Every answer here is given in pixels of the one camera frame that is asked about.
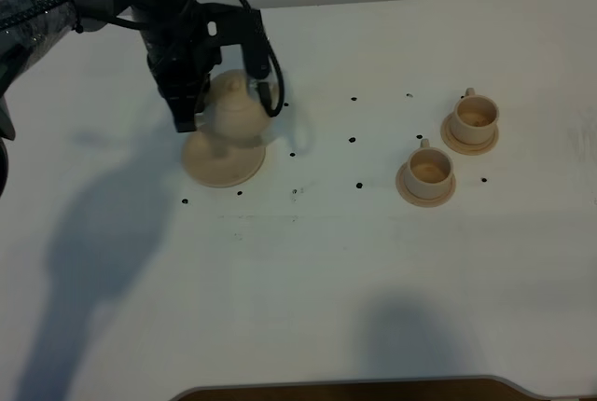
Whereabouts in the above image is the beige cup saucer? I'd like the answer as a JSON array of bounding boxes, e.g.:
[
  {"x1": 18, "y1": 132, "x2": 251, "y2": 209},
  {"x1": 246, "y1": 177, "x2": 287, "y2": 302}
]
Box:
[
  {"x1": 440, "y1": 114, "x2": 499, "y2": 156},
  {"x1": 396, "y1": 163, "x2": 456, "y2": 208}
]

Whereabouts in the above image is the beige near teacup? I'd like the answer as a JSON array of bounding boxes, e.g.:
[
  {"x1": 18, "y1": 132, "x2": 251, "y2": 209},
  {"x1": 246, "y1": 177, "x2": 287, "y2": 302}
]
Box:
[{"x1": 404, "y1": 138, "x2": 454, "y2": 201}]

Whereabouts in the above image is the beige teacup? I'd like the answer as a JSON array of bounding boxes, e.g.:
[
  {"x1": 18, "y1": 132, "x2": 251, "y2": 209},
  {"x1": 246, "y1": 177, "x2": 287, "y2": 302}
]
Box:
[
  {"x1": 451, "y1": 88, "x2": 499, "y2": 145},
  {"x1": 404, "y1": 138, "x2": 454, "y2": 201}
]

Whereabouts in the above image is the beige clay teapot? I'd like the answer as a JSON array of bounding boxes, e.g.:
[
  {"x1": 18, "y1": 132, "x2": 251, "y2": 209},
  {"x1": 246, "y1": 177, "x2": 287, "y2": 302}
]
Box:
[{"x1": 201, "y1": 69, "x2": 271, "y2": 155}]

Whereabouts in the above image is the beige far teacup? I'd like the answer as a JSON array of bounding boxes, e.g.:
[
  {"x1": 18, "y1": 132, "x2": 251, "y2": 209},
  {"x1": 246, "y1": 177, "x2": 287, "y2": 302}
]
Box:
[{"x1": 451, "y1": 88, "x2": 499, "y2": 145}]

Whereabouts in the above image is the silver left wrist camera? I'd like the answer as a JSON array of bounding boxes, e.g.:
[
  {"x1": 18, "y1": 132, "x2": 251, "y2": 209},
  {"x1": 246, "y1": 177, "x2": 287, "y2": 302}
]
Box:
[{"x1": 201, "y1": 3, "x2": 271, "y2": 80}]

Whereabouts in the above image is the beige near cup saucer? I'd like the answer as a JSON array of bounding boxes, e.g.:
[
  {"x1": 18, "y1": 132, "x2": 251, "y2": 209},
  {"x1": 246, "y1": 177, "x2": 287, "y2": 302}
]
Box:
[{"x1": 396, "y1": 163, "x2": 456, "y2": 208}]

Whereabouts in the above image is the beige teapot saucer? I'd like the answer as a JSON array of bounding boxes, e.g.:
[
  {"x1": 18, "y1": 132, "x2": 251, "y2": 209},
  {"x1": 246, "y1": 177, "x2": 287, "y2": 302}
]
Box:
[{"x1": 181, "y1": 130, "x2": 266, "y2": 188}]

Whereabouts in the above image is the beige far cup saucer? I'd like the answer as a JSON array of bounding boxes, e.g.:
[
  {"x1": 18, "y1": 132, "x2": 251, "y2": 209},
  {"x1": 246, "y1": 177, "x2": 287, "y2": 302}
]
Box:
[{"x1": 440, "y1": 114, "x2": 499, "y2": 156}]

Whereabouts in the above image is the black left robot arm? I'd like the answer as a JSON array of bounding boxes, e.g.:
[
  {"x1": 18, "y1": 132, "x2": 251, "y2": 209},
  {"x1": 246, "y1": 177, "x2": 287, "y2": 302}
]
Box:
[{"x1": 1, "y1": 0, "x2": 215, "y2": 132}]

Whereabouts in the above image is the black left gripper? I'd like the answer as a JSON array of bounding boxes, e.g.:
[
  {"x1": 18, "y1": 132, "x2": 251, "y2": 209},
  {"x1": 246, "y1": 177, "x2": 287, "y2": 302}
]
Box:
[{"x1": 139, "y1": 1, "x2": 219, "y2": 133}]

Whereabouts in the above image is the black braided left cable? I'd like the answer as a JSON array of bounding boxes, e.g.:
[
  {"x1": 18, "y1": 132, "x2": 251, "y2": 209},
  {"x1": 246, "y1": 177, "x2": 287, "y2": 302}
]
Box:
[{"x1": 0, "y1": 0, "x2": 286, "y2": 118}]

